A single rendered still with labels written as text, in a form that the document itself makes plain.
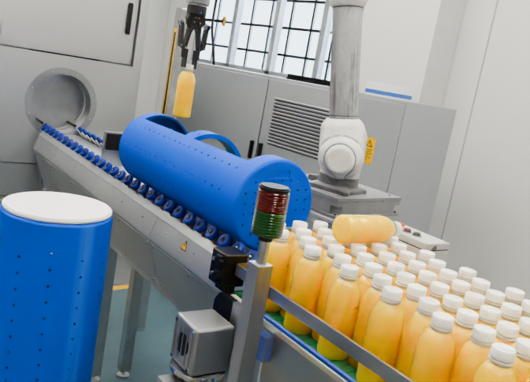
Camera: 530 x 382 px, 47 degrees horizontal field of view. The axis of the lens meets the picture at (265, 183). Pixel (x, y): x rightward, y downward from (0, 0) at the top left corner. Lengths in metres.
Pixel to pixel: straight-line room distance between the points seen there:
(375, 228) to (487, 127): 3.01
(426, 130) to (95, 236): 2.30
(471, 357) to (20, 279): 1.06
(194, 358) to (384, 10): 3.62
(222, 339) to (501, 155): 3.20
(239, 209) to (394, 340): 0.67
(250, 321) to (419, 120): 2.35
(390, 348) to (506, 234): 3.21
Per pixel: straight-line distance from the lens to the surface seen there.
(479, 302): 1.33
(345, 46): 2.11
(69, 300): 1.64
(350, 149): 2.05
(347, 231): 1.47
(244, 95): 4.17
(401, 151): 3.36
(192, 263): 1.93
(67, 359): 1.72
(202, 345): 1.49
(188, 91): 2.39
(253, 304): 1.23
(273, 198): 1.16
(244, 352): 1.28
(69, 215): 1.61
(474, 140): 4.51
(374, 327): 1.24
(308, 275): 1.39
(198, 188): 1.88
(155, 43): 7.36
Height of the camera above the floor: 1.47
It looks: 10 degrees down
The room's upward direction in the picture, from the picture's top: 10 degrees clockwise
